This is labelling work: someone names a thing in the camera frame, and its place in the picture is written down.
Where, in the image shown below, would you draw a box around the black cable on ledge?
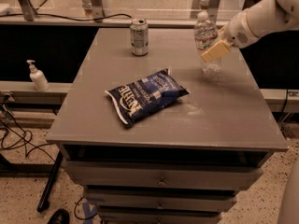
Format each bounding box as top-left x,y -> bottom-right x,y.
0,13 -> 133,22

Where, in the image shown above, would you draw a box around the black floor cables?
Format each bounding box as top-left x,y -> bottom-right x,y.
0,103 -> 57,161

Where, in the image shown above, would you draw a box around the grey drawer cabinet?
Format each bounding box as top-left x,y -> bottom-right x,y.
47,28 -> 287,224

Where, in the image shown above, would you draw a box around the white pump dispenser bottle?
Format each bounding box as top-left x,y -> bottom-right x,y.
27,60 -> 50,91

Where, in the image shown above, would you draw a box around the clear plastic water bottle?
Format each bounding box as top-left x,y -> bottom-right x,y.
194,11 -> 221,77

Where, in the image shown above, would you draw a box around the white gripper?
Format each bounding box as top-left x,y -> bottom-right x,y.
200,9 -> 259,63

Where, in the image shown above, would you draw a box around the blue chip bag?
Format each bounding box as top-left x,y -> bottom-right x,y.
105,69 -> 189,127

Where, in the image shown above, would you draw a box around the silver soda can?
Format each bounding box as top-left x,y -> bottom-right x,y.
130,19 -> 149,56

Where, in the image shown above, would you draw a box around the metal frame post middle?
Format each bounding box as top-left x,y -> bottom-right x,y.
91,0 -> 105,21

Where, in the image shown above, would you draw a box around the metal frame post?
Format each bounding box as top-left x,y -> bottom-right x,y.
18,0 -> 36,21
207,0 -> 221,22
91,0 -> 105,21

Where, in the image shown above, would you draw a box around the black table leg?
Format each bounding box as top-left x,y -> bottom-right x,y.
37,152 -> 63,213

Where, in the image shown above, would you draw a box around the metal frame post right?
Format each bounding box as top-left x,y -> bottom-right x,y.
207,0 -> 221,22

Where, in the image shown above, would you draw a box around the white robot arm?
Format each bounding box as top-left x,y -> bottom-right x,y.
201,0 -> 299,224

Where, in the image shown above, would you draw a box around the metal frame post left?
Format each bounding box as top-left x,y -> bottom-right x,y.
18,0 -> 36,21

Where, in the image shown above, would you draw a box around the black shoe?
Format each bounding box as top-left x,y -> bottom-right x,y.
47,209 -> 70,224

